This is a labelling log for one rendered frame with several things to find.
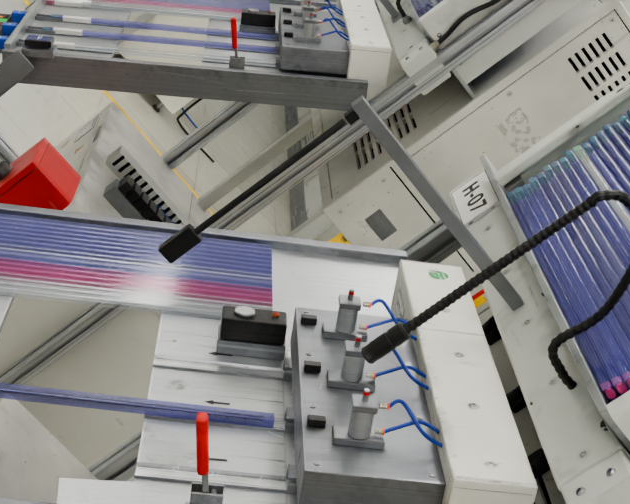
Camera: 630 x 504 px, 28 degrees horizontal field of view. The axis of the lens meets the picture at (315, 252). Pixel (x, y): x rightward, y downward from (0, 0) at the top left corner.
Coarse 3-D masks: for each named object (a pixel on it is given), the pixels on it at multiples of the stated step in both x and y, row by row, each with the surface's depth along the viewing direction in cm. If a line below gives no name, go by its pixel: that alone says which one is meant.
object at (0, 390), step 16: (0, 384) 130; (16, 384) 131; (32, 400) 130; (48, 400) 130; (64, 400) 130; (80, 400) 131; (96, 400) 131; (112, 400) 131; (128, 400) 131; (144, 400) 132; (176, 416) 132; (192, 416) 132; (208, 416) 132; (224, 416) 132; (240, 416) 132; (256, 416) 132; (272, 416) 133
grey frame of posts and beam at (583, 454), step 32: (480, 224) 165; (416, 256) 180; (448, 256) 180; (512, 320) 140; (544, 320) 136; (512, 352) 135; (544, 352) 131; (544, 384) 126; (544, 416) 122; (576, 416) 119; (128, 448) 192; (544, 448) 118; (576, 448) 115; (608, 448) 112; (576, 480) 112; (608, 480) 109
